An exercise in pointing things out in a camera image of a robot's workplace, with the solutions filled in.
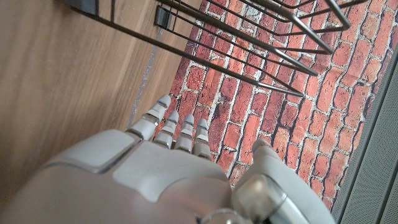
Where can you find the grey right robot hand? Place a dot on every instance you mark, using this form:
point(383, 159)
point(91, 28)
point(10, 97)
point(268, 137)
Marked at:
point(140, 180)

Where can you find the red brick printed backdrop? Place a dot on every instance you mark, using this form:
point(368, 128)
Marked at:
point(264, 124)

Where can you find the grey perforated panel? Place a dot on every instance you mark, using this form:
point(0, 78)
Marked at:
point(373, 155)

